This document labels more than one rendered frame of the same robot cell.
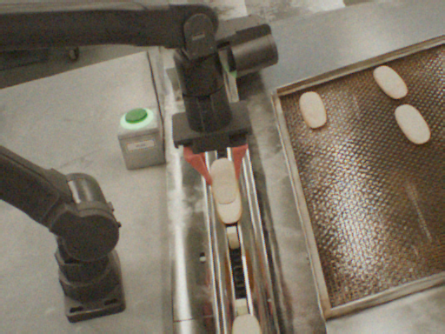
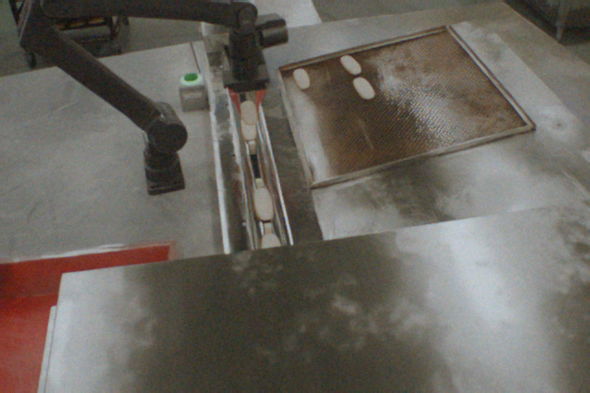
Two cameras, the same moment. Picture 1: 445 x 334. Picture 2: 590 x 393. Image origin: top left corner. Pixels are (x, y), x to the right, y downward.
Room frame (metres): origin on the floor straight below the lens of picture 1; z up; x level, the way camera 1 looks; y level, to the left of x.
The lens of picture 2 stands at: (-0.31, 0.12, 1.67)
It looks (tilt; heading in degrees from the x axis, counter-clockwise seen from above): 40 degrees down; 349
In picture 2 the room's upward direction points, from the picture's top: 2 degrees counter-clockwise
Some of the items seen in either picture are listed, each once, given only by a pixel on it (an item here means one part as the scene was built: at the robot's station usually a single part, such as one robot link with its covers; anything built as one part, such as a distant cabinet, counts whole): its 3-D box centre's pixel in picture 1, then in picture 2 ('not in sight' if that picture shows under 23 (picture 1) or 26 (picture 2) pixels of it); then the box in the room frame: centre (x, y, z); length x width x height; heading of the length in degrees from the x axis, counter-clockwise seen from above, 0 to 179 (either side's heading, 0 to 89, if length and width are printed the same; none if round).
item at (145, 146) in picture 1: (145, 144); (194, 97); (1.09, 0.12, 0.84); 0.08 x 0.08 x 0.11; 87
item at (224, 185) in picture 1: (223, 178); (248, 112); (0.85, 0.00, 0.93); 0.10 x 0.04 x 0.01; 177
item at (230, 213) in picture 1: (228, 199); (248, 126); (0.89, 0.00, 0.86); 0.10 x 0.04 x 0.01; 177
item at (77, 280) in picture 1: (86, 269); (161, 162); (0.79, 0.21, 0.86); 0.12 x 0.09 x 0.08; 3
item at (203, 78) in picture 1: (202, 66); (244, 41); (0.85, 0.00, 1.10); 0.07 x 0.06 x 0.07; 104
